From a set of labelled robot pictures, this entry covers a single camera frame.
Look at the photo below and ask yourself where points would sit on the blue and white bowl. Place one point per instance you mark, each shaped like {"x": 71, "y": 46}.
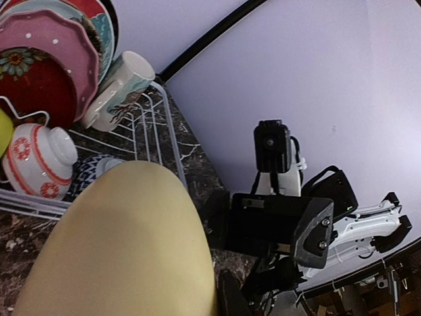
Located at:
{"x": 87, "y": 171}

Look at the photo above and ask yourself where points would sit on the red and teal plate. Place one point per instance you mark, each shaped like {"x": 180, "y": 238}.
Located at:
{"x": 95, "y": 10}

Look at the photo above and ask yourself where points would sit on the lime green bowl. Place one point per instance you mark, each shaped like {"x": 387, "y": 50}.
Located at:
{"x": 6, "y": 132}

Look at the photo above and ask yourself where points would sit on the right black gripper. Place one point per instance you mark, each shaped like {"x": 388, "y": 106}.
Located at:
{"x": 255, "y": 224}

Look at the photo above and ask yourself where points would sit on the white and red bowl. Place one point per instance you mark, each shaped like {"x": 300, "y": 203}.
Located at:
{"x": 39, "y": 161}

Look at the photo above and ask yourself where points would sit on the white patterned mug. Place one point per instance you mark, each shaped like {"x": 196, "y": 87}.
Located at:
{"x": 128, "y": 77}

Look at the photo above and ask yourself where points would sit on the yellow mug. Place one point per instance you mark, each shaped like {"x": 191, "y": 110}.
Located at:
{"x": 131, "y": 243}

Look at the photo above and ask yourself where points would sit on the white wire dish rack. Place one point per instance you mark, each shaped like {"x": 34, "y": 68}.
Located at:
{"x": 145, "y": 134}

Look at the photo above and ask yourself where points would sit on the red floral plate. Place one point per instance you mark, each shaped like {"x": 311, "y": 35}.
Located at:
{"x": 34, "y": 81}

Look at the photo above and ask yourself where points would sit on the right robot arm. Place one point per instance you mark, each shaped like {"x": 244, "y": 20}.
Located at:
{"x": 357, "y": 232}

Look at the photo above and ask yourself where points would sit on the black right frame post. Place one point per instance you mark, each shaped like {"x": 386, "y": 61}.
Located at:
{"x": 209, "y": 37}

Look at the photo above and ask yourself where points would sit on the pink dotted scalloped plate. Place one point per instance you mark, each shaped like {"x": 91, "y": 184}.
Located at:
{"x": 64, "y": 40}

